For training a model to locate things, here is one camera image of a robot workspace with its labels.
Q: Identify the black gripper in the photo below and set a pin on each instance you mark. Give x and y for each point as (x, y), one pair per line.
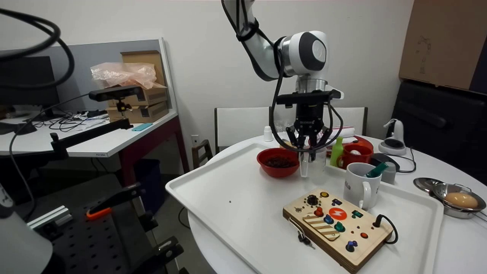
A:
(310, 118)

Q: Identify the clear plastic measuring cup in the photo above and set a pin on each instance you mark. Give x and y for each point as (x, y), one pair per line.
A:
(314, 165)

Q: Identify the wooden button board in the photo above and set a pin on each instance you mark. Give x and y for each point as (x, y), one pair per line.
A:
(336, 233)

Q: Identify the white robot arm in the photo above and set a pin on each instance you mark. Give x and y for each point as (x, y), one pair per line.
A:
(299, 54)

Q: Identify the red bowl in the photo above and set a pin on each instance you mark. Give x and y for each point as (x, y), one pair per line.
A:
(278, 170)

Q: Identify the red cup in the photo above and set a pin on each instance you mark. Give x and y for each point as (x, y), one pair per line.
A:
(359, 154)

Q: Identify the small grey cup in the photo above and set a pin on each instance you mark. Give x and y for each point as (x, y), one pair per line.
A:
(389, 170)

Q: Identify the dark coffee beans pile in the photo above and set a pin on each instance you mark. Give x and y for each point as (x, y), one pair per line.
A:
(279, 163)

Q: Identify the small salt shaker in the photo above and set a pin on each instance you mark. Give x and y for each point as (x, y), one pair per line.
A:
(267, 135)

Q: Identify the white chair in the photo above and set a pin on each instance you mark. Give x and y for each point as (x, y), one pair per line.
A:
(237, 127)
(352, 119)

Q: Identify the white mug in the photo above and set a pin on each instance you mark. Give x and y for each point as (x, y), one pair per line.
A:
(359, 191)

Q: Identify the teal marker pen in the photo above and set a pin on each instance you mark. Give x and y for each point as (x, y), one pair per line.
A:
(377, 170)

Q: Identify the white desktop device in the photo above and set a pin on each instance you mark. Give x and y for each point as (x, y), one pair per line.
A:
(394, 142)

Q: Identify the metal key black head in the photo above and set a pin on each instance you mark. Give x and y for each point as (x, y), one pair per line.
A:
(304, 238)

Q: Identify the white plastic tray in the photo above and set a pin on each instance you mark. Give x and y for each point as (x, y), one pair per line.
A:
(244, 214)

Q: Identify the small dark stool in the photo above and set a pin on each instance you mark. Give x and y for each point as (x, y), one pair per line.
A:
(202, 153)

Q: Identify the black cabinet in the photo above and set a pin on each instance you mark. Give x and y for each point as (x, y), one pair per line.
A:
(442, 127)

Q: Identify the tan egg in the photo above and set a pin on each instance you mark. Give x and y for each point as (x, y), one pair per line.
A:
(460, 200)

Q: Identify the large brown cardboard box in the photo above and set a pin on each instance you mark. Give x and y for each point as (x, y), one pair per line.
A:
(442, 40)

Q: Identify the dark blue bin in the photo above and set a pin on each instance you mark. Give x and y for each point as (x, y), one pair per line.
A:
(150, 185)

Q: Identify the cardboard box on desk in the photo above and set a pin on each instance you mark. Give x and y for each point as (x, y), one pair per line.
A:
(147, 101)

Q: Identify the pink plastic bag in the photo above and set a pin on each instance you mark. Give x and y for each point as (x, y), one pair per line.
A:
(124, 75)

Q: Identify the white desk red legs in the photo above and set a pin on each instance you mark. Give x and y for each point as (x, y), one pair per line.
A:
(101, 139)

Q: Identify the black perforated workbench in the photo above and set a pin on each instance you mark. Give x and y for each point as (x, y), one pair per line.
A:
(97, 244)

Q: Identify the grey partition panel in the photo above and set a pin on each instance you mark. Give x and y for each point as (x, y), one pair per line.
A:
(82, 66)

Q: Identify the black computer monitor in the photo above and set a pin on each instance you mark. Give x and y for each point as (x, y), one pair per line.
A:
(25, 84)

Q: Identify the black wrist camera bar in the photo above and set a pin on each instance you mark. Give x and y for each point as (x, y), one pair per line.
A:
(310, 98)

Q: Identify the black stereo camera on mount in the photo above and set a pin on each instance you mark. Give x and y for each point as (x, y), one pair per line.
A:
(115, 93)

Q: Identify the black camera rig arm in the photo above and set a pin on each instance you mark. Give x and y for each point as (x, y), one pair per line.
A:
(86, 136)

